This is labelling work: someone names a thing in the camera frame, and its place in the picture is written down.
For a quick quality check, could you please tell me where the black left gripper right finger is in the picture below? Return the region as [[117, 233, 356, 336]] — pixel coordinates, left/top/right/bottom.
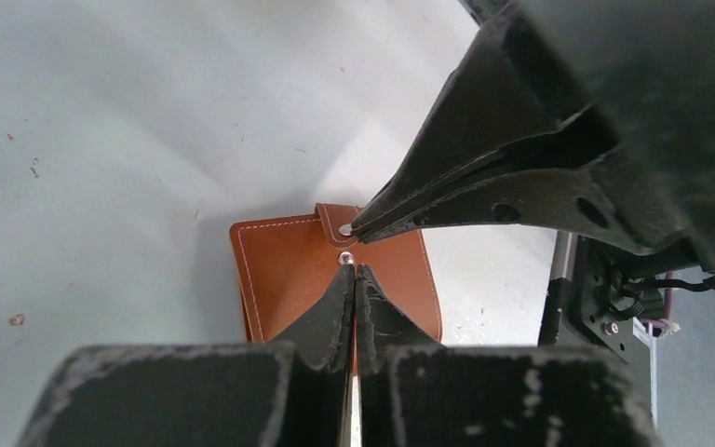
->
[[355, 264, 661, 446]]

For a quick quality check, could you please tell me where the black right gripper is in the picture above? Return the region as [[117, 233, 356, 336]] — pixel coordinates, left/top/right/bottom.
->
[[365, 1, 715, 267]]

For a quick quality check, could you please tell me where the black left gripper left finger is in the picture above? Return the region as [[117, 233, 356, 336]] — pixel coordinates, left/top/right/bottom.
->
[[18, 265, 356, 446]]

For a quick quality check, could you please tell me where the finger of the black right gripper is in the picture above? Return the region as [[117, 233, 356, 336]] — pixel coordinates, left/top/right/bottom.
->
[[352, 148, 685, 254]]

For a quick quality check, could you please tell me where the brown leather card holder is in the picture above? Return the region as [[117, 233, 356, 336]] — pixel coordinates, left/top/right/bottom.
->
[[229, 203, 442, 342]]

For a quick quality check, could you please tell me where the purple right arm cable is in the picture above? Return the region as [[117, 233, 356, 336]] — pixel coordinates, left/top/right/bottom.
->
[[641, 271, 682, 337]]

